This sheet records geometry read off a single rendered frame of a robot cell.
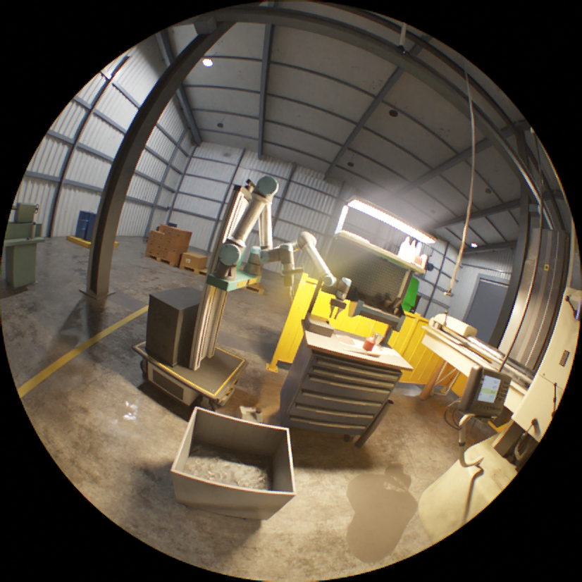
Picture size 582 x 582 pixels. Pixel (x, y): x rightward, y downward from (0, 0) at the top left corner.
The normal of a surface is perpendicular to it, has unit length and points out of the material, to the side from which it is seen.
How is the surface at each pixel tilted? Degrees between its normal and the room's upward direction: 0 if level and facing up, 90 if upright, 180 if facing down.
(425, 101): 169
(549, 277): 90
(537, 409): 90
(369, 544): 0
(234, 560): 0
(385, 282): 90
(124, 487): 0
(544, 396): 90
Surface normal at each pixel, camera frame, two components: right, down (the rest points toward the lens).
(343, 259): 0.03, 0.19
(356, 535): 0.32, -0.93
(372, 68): -0.29, 0.96
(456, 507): -0.94, -0.29
